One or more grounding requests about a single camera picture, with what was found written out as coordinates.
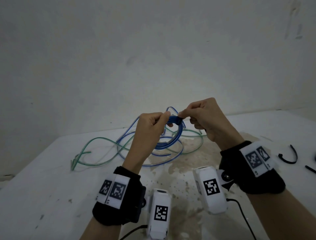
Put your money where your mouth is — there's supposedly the person's left hand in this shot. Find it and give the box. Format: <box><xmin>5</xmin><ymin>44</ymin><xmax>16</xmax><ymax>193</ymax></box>
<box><xmin>122</xmin><ymin>111</ymin><xmax>174</xmax><ymax>173</ymax></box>

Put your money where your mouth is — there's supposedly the black camera cable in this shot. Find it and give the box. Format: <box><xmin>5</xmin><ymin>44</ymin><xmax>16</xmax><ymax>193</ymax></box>
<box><xmin>118</xmin><ymin>224</ymin><xmax>148</xmax><ymax>240</ymax></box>
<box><xmin>226</xmin><ymin>198</ymin><xmax>257</xmax><ymax>240</ymax></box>

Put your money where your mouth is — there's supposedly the black wrist band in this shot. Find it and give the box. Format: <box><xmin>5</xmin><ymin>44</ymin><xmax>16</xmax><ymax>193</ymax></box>
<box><xmin>219</xmin><ymin>141</ymin><xmax>286</xmax><ymax>195</ymax></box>
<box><xmin>92</xmin><ymin>166</ymin><xmax>146</xmax><ymax>226</ymax></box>

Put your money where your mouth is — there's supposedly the blue plastic tube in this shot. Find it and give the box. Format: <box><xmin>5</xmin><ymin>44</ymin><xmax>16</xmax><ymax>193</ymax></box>
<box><xmin>116</xmin><ymin>106</ymin><xmax>186</xmax><ymax>167</ymax></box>

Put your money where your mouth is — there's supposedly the person's right forearm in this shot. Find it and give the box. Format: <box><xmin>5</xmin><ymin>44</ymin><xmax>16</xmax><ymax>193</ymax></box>
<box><xmin>246</xmin><ymin>187</ymin><xmax>316</xmax><ymax>240</ymax></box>

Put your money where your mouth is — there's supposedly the white marker block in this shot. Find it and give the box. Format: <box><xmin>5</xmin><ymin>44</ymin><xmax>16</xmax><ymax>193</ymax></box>
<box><xmin>96</xmin><ymin>173</ymin><xmax>131</xmax><ymax>205</ymax></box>
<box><xmin>239</xmin><ymin>141</ymin><xmax>275</xmax><ymax>178</ymax></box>

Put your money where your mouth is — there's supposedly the curved black strap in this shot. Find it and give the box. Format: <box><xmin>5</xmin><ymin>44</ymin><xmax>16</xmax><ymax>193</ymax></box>
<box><xmin>278</xmin><ymin>145</ymin><xmax>298</xmax><ymax>164</ymax></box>

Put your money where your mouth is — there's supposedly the person's left forearm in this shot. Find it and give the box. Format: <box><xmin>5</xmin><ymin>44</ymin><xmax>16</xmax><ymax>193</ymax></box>
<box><xmin>79</xmin><ymin>216</ymin><xmax>124</xmax><ymax>240</ymax></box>

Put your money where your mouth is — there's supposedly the green plastic tube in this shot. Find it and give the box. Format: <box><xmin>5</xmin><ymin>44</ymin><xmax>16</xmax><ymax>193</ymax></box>
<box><xmin>71</xmin><ymin>118</ymin><xmax>207</xmax><ymax>172</ymax></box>

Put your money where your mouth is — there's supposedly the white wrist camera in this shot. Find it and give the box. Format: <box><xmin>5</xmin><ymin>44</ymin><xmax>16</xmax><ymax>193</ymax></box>
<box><xmin>146</xmin><ymin>188</ymin><xmax>172</xmax><ymax>240</ymax></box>
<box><xmin>192</xmin><ymin>166</ymin><xmax>234</xmax><ymax>215</ymax></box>

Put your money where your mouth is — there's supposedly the person's right hand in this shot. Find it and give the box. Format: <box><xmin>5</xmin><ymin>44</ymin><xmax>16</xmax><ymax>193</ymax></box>
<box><xmin>178</xmin><ymin>97</ymin><xmax>245</xmax><ymax>152</ymax></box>

